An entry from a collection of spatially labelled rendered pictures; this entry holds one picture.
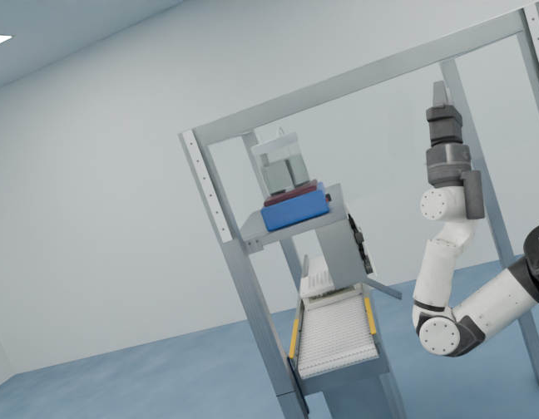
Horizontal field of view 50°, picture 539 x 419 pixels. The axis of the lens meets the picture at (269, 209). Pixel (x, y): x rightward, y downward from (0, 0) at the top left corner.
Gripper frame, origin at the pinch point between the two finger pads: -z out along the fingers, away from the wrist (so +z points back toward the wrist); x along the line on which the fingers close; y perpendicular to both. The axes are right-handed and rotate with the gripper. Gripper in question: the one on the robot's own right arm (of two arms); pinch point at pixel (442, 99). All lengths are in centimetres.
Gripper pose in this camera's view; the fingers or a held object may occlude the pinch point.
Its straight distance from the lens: 129.2
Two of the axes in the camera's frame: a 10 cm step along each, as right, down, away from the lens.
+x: -5.0, -1.1, -8.6
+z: 0.4, 9.9, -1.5
